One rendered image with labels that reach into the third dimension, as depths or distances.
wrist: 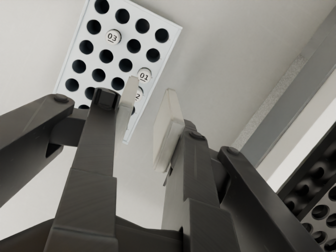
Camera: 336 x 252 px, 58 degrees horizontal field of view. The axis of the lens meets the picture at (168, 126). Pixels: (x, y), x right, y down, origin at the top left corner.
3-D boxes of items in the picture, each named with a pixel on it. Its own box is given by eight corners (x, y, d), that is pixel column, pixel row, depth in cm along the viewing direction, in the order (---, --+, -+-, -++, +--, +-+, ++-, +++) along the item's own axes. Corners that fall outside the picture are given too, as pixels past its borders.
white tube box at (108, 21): (130, 131, 34) (127, 145, 30) (57, 100, 32) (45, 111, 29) (179, 25, 30) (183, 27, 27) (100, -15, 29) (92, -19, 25)
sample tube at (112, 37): (121, 43, 30) (116, 48, 26) (110, 37, 30) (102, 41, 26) (126, 31, 30) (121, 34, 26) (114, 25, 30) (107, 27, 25)
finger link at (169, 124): (171, 119, 15) (186, 124, 15) (166, 86, 21) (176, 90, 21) (152, 171, 16) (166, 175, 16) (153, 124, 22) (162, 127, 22)
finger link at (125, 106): (116, 160, 15) (101, 156, 15) (127, 116, 22) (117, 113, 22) (133, 107, 14) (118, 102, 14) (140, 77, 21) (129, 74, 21)
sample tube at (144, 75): (148, 76, 31) (147, 86, 27) (137, 71, 31) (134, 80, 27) (153, 65, 31) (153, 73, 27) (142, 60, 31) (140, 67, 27)
